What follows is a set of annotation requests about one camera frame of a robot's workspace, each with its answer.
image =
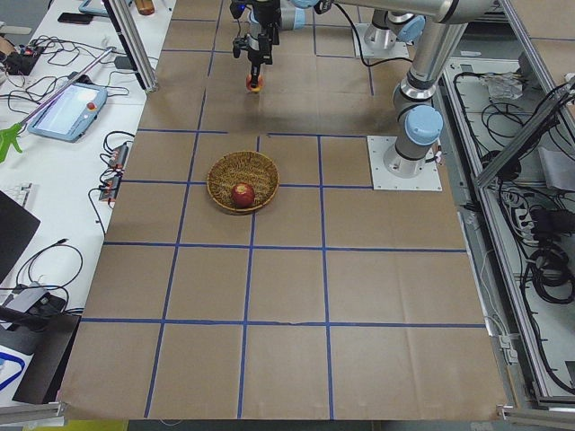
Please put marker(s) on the red apple in basket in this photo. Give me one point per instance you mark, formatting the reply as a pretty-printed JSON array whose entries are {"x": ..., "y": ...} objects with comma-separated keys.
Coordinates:
[{"x": 243, "y": 195}]

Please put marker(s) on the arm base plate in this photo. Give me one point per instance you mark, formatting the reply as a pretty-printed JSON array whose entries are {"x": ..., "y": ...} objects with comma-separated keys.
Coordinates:
[
  {"x": 389, "y": 171},
  {"x": 378, "y": 43}
]

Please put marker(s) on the green reacher grabber stick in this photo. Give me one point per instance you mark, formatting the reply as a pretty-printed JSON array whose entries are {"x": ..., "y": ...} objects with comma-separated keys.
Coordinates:
[{"x": 9, "y": 135}]

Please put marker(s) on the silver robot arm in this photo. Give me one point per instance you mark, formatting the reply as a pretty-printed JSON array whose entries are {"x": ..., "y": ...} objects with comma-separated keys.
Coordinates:
[
  {"x": 292, "y": 15},
  {"x": 420, "y": 125}
]

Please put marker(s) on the aluminium frame post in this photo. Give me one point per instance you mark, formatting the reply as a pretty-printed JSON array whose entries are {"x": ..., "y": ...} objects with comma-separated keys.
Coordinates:
[{"x": 126, "y": 29}]

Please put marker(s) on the black laptop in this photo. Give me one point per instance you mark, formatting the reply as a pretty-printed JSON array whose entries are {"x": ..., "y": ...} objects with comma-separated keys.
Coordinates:
[{"x": 18, "y": 226}]

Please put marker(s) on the black smartphone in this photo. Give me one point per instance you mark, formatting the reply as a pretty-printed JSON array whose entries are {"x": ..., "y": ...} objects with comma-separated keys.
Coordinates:
[{"x": 75, "y": 18}]

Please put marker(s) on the red yellow apple carried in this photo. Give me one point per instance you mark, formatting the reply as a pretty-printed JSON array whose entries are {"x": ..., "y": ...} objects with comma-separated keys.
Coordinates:
[{"x": 254, "y": 85}]

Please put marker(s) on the woven wicker basket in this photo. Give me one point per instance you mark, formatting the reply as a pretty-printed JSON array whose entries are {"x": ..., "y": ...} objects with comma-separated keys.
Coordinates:
[{"x": 248, "y": 167}]

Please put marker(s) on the blue teach pendant tablet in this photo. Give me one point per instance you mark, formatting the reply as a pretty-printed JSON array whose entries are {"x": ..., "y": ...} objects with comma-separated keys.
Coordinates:
[{"x": 71, "y": 113}]

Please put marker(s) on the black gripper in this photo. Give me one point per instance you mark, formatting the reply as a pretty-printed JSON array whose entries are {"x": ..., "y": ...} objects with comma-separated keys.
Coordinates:
[{"x": 254, "y": 53}]

